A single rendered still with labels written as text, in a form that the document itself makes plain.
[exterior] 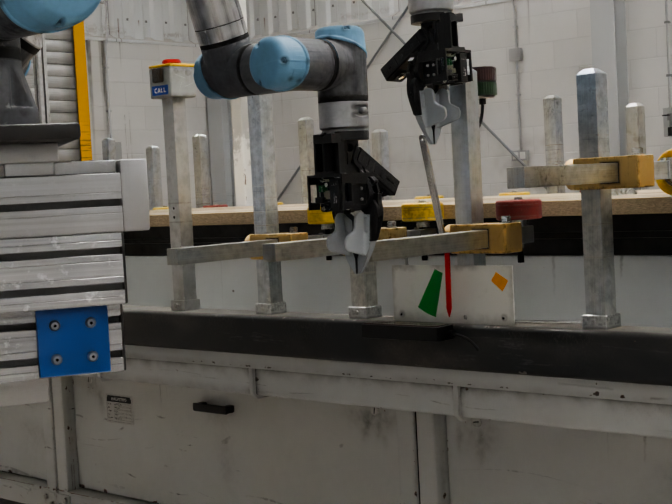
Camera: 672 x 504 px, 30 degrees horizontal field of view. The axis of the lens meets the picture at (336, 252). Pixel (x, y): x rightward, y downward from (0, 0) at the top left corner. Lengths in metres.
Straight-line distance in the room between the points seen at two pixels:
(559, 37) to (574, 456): 8.17
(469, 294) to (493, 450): 0.45
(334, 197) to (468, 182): 0.38
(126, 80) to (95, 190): 10.52
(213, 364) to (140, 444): 0.67
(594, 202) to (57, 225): 0.86
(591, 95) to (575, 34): 8.32
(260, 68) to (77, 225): 0.37
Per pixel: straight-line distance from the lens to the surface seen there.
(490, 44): 10.76
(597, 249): 2.01
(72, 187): 1.57
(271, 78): 1.76
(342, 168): 1.84
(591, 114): 2.01
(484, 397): 2.20
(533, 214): 2.19
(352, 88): 1.84
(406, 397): 2.31
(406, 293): 2.24
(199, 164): 4.26
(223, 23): 1.85
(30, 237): 1.58
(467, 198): 2.15
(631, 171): 1.97
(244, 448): 2.98
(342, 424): 2.74
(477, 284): 2.14
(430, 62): 2.08
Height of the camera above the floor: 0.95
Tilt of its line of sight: 3 degrees down
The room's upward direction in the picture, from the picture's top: 3 degrees counter-clockwise
